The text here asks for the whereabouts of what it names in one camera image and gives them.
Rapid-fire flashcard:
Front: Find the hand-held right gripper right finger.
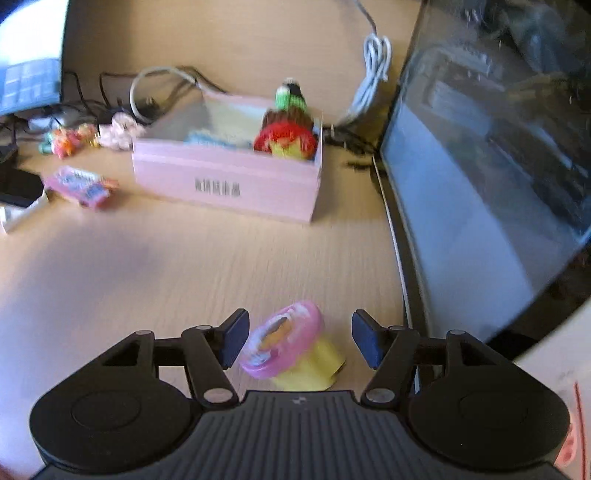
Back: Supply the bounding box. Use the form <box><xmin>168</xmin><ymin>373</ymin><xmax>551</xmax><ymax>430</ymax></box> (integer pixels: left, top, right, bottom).
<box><xmin>351</xmin><ymin>310</ymin><xmax>505</xmax><ymax>411</ymax></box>

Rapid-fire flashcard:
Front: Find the white small box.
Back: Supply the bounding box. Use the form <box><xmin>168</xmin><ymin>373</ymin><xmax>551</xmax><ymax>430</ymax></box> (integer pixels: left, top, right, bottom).
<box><xmin>0</xmin><ymin>191</ymin><xmax>49</xmax><ymax>236</ymax></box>

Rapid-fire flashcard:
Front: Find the white coiled cable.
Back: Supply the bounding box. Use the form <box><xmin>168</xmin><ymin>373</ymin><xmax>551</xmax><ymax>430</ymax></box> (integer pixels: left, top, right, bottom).
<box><xmin>337</xmin><ymin>0</ymin><xmax>393</xmax><ymax>127</ymax></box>

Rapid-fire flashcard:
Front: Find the small colourful toy figure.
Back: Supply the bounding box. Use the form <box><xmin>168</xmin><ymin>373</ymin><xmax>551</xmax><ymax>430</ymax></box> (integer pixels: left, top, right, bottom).
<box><xmin>39</xmin><ymin>129</ymin><xmax>77</xmax><ymax>160</ymax></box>
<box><xmin>76</xmin><ymin>124</ymin><xmax>100</xmax><ymax>148</ymax></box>

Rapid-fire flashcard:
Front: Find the pink round toy yellow base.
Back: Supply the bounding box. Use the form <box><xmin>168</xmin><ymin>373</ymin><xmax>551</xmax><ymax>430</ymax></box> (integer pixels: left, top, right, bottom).
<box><xmin>239</xmin><ymin>300</ymin><xmax>347</xmax><ymax>393</ymax></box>

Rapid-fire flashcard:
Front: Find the computer monitor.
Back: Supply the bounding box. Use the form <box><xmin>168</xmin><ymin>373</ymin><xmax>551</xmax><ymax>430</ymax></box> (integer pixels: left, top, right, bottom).
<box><xmin>0</xmin><ymin>0</ymin><xmax>63</xmax><ymax>116</ymax></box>

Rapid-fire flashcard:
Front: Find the pink snack packet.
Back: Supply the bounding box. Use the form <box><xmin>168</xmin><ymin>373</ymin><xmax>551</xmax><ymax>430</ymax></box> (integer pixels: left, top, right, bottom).
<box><xmin>44</xmin><ymin>166</ymin><xmax>120</xmax><ymax>209</ymax></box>

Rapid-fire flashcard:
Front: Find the red green crochet doll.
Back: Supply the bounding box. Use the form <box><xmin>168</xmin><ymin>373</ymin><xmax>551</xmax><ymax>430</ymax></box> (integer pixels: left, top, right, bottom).
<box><xmin>253</xmin><ymin>80</ymin><xmax>321</xmax><ymax>162</ymax></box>

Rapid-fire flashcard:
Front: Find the white large box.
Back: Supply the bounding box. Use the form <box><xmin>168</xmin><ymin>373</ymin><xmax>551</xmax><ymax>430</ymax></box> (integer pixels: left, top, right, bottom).
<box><xmin>512</xmin><ymin>300</ymin><xmax>591</xmax><ymax>480</ymax></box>

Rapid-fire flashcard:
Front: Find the pink cardboard box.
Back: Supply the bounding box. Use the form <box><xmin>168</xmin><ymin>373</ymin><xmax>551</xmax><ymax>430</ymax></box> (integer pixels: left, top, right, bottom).
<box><xmin>130</xmin><ymin>90</ymin><xmax>324</xmax><ymax>225</ymax></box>

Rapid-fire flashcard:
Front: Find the black flat device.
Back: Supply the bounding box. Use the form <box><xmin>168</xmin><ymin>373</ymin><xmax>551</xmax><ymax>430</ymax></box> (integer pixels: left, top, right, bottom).
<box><xmin>0</xmin><ymin>168</ymin><xmax>44</xmax><ymax>206</ymax></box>

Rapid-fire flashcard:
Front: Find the pink plastic item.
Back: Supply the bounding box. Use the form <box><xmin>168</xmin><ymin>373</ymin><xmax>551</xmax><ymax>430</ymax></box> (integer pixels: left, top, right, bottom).
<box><xmin>554</xmin><ymin>415</ymin><xmax>578</xmax><ymax>467</ymax></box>

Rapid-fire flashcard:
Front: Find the glass panel computer case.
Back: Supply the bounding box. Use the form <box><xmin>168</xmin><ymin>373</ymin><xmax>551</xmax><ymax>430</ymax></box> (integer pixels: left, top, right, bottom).
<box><xmin>372</xmin><ymin>0</ymin><xmax>591</xmax><ymax>347</ymax></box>

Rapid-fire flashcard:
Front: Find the pink white lace scrunchie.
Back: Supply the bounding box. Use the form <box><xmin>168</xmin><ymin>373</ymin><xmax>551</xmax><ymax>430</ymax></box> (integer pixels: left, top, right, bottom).
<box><xmin>98</xmin><ymin>113</ymin><xmax>147</xmax><ymax>149</ymax></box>

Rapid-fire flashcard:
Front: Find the black cable bundle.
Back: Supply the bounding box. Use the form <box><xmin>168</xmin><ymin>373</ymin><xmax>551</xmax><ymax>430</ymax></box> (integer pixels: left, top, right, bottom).
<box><xmin>323</xmin><ymin>124</ymin><xmax>379</xmax><ymax>171</ymax></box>
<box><xmin>62</xmin><ymin>69</ymin><xmax>139</xmax><ymax>125</ymax></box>

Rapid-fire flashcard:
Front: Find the grey looped cable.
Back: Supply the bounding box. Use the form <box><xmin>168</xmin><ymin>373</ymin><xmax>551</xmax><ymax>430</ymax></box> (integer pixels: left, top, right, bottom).
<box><xmin>129</xmin><ymin>66</ymin><xmax>227</xmax><ymax>123</ymax></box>

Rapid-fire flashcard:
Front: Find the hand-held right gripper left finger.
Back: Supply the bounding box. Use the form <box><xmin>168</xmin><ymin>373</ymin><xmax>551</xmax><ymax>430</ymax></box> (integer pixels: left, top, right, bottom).
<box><xmin>98</xmin><ymin>308</ymin><xmax>250</xmax><ymax>411</ymax></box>

